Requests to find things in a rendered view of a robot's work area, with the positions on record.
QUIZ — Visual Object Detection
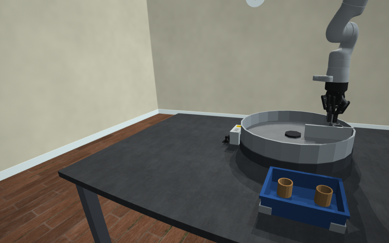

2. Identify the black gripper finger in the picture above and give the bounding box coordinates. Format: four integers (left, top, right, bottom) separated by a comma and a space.
321, 95, 332, 122
330, 96, 350, 124

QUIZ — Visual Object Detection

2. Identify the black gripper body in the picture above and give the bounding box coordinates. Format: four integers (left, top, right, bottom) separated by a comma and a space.
325, 82, 348, 106

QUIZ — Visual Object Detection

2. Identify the bronze bushing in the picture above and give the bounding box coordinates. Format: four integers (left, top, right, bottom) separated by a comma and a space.
314, 185, 333, 207
277, 178, 293, 198

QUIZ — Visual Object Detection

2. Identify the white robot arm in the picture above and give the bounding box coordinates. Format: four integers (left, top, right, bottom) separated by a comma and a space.
313, 0, 368, 83

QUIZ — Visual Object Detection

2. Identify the blue crate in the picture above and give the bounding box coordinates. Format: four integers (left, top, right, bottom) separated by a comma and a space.
259, 166, 350, 234

